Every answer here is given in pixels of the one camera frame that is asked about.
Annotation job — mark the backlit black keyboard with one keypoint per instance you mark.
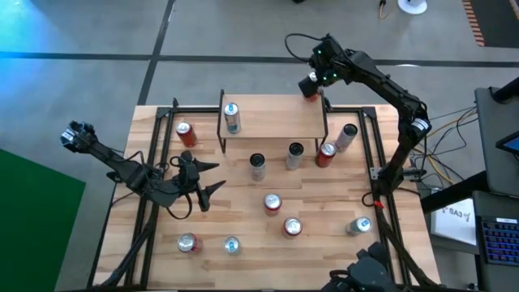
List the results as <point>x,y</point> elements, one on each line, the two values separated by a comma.
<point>500,243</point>

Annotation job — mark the grey side table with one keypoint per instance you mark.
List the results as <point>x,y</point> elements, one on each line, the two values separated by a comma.
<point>492,162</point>

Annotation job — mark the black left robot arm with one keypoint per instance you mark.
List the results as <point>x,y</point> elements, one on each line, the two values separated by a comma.
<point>121,168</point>

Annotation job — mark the silver blue energy drink can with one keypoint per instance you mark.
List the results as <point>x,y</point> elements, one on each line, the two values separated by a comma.
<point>361,224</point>
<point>231,245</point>
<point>232,121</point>

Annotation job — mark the red-orange soda can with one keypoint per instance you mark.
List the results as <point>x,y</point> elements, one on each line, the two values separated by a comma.
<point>187,138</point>

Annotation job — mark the white paper sign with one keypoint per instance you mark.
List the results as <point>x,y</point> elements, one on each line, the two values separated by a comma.
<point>454,227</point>

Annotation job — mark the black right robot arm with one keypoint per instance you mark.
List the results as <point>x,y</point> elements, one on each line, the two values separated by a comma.
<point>389,87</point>

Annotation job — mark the black aluminium extrusion frame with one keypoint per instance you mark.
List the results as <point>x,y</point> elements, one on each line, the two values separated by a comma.
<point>135,247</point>

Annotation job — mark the white Celsius slim can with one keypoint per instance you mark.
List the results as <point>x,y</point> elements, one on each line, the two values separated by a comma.
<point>346,140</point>

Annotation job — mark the grey slim can black lid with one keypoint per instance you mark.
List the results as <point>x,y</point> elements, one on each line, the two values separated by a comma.
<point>257,172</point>

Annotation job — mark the grey metal mounting plate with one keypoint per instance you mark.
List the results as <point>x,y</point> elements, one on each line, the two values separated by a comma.
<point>375,173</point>

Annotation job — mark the wooden shelf black metal legs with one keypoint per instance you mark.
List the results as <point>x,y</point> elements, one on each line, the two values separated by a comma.
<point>275,117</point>

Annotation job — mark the green floor mat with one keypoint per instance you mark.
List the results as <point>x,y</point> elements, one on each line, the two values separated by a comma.
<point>36,223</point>

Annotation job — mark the orange black striped strip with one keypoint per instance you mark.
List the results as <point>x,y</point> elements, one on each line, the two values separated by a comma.
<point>473,24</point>

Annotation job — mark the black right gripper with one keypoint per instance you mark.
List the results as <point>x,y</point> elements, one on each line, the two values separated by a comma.
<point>330,61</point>

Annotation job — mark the red Coca-Cola can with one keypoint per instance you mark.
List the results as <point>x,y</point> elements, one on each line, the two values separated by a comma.
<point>186,242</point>

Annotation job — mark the tablet with blue screen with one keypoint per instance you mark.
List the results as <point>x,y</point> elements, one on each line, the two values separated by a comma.
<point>511,144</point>

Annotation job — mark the white round stand base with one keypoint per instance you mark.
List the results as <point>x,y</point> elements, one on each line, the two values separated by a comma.
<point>412,8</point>

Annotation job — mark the black diagonal beam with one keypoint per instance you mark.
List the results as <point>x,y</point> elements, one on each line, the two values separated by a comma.
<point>446,198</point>

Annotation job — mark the black floor mat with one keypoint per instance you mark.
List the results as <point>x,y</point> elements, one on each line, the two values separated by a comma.
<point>498,24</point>

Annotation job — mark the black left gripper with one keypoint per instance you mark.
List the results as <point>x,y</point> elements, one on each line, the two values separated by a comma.
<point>187,176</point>

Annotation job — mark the red Fanta strawberry can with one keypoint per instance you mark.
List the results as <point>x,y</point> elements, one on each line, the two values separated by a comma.
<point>272,201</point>
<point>312,97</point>
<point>292,226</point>

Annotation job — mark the slim Fanta can black lid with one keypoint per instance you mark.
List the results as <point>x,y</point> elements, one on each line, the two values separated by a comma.
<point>292,162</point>

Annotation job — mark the red black patterned can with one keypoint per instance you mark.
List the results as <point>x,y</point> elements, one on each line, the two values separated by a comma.
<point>324,158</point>

